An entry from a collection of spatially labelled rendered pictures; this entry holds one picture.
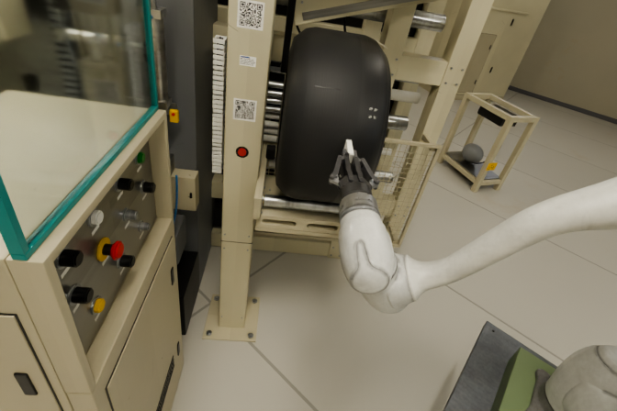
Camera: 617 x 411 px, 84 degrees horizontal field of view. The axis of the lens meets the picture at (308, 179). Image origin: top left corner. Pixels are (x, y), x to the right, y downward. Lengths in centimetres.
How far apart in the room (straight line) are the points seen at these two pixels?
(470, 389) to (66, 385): 107
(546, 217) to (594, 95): 777
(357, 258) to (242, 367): 132
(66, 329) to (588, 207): 87
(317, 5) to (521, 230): 110
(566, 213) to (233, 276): 133
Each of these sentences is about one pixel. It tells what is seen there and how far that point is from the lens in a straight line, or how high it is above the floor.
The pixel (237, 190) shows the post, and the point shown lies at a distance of 134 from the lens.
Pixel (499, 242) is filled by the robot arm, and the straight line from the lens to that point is 74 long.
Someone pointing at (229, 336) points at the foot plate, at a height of 1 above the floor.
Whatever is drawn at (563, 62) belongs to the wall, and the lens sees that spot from 841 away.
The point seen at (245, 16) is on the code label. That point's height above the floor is 150.
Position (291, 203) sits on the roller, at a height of 91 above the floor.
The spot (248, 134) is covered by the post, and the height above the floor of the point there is 113.
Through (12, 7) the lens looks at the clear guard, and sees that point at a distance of 57.
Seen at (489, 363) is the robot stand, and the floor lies 65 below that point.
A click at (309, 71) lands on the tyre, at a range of 101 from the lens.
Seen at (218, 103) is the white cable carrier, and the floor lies 123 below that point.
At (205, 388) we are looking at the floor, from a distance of 186.
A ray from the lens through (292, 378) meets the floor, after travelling 189.
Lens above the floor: 168
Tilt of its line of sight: 33 degrees down
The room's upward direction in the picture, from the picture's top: 11 degrees clockwise
